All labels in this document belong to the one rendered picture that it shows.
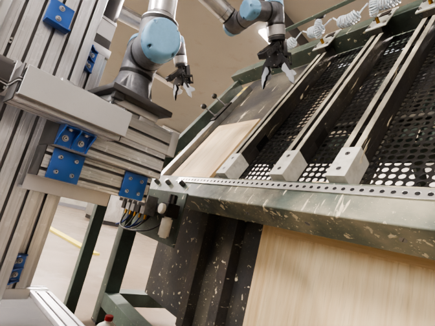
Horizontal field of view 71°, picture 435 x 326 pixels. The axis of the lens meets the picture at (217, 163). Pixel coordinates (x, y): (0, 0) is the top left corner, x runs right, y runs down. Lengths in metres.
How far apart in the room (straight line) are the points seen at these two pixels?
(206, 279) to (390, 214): 1.02
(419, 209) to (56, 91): 0.85
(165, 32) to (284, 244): 0.85
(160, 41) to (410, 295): 0.98
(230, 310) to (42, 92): 1.10
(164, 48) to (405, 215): 0.76
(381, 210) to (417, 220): 0.08
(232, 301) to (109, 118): 0.94
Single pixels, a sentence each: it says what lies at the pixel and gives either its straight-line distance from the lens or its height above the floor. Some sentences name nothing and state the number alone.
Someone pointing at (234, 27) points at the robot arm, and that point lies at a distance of 1.38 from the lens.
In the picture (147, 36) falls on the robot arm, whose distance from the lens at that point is 0.96.
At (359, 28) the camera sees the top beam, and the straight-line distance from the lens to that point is 1.92.
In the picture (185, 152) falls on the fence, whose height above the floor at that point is 1.08.
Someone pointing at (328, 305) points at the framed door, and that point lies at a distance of 1.12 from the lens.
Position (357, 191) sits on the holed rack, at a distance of 0.86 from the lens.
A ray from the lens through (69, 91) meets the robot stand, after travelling 0.82.
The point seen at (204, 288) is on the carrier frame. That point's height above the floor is 0.40.
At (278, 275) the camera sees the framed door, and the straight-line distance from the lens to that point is 1.24.
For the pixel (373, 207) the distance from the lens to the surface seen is 0.82.
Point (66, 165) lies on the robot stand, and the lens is 0.97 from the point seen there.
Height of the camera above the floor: 0.71
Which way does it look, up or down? 11 degrees up
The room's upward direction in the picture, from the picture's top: 14 degrees clockwise
